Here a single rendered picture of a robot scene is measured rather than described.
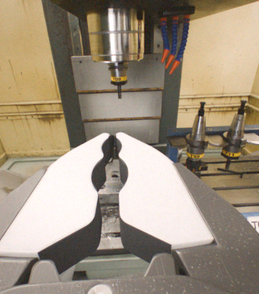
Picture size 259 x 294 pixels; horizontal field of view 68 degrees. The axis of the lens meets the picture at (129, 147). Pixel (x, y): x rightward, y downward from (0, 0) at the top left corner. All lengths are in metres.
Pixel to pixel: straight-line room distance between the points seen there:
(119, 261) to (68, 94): 0.87
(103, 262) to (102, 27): 0.68
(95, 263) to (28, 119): 1.28
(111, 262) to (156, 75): 0.87
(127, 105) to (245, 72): 0.98
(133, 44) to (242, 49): 1.21
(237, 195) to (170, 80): 0.67
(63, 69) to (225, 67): 1.12
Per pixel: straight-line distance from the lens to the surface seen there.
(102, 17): 0.58
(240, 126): 0.61
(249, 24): 1.71
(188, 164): 0.62
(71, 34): 1.11
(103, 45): 0.58
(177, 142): 0.57
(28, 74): 1.62
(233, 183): 1.00
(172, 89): 1.18
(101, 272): 0.81
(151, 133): 1.21
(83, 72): 1.10
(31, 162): 1.85
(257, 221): 0.80
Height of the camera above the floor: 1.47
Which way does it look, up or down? 29 degrees down
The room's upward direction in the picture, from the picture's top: 2 degrees counter-clockwise
